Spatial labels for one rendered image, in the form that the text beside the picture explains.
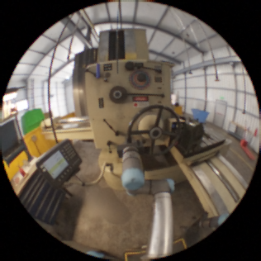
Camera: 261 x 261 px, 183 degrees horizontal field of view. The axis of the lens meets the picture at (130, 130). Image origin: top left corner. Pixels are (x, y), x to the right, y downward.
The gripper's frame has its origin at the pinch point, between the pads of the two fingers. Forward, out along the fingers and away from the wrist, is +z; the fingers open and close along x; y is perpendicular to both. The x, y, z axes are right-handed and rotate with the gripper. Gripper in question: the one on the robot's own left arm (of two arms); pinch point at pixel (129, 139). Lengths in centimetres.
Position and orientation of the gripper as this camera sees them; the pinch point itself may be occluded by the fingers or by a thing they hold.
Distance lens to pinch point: 51.3
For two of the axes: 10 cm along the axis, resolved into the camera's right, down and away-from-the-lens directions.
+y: -1.8, -9.0, -3.9
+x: -9.8, 1.9, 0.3
